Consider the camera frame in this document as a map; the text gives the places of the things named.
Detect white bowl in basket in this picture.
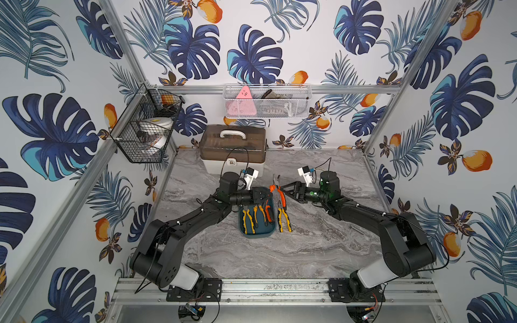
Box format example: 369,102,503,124
137,117,173,153

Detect white mesh wall basket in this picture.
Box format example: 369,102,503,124
222,84,312,119

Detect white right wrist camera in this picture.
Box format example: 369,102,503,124
298,166,315,187

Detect orange black cutting pliers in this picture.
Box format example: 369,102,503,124
254,204,273,226

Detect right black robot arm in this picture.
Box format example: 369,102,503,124
281,171,436,289

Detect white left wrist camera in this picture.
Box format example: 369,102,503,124
244,168,259,191

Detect orange long nose pliers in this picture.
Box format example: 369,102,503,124
269,174,287,211

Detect small yellow black pliers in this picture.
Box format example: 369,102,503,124
242,206,256,235

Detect white brown toolbox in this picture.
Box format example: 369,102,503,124
199,125,266,175

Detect black wire basket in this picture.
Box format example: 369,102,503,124
109,84,185,164

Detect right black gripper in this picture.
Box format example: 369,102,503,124
279,182,328,205

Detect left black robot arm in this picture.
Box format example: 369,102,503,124
129,172,272,289

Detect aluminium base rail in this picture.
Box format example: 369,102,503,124
111,279,442,306

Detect pink triangle card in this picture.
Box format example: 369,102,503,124
227,86,257,118

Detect teal plastic storage tray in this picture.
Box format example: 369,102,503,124
238,198,276,239

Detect yellow black combination pliers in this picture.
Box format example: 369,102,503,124
278,207,292,233

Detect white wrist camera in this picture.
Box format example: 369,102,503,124
244,168,259,191
298,166,315,187

